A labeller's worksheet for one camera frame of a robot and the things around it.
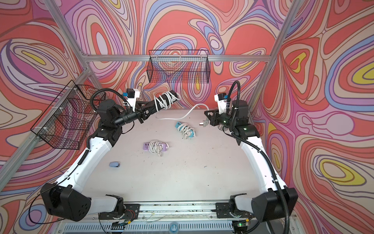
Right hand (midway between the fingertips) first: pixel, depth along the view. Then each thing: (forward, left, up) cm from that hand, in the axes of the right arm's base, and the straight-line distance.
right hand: (206, 116), depth 72 cm
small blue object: (-11, +54, -28) cm, 62 cm away
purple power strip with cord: (-1, +30, -25) cm, 40 cm away
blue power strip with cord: (+9, +9, -26) cm, 29 cm away
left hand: (0, +24, +8) cm, 25 cm away
